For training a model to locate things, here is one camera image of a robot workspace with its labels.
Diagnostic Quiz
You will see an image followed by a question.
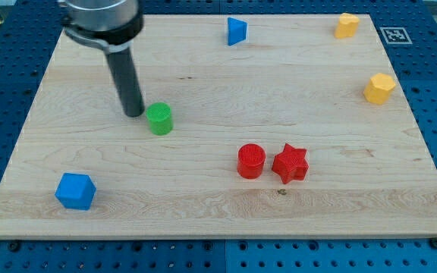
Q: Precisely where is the yellow heart block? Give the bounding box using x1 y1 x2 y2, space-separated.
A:
334 13 360 39

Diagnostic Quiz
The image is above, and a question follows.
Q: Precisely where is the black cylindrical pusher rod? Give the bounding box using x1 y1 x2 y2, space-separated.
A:
106 47 145 118

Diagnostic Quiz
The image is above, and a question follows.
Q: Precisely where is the blue cube block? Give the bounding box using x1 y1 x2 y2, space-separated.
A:
55 173 96 210

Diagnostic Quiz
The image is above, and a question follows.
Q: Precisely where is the green cylinder block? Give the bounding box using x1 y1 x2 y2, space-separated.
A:
146 102 174 136

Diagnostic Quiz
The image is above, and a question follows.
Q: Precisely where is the wooden board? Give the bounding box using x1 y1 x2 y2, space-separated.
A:
0 14 437 240

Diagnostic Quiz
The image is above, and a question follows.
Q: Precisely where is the black white fiducial marker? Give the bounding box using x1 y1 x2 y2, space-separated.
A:
380 27 412 45

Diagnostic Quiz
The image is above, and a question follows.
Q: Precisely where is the red cylinder block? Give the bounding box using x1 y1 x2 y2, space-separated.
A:
237 143 266 179

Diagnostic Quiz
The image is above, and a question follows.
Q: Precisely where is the red star block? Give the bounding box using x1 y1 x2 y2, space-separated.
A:
272 143 309 184

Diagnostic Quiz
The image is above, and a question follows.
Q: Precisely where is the yellow hexagon block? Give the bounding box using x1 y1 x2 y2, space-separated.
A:
363 73 396 105

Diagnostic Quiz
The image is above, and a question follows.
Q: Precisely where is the blue triangle block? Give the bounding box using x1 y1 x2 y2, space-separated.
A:
227 17 248 46

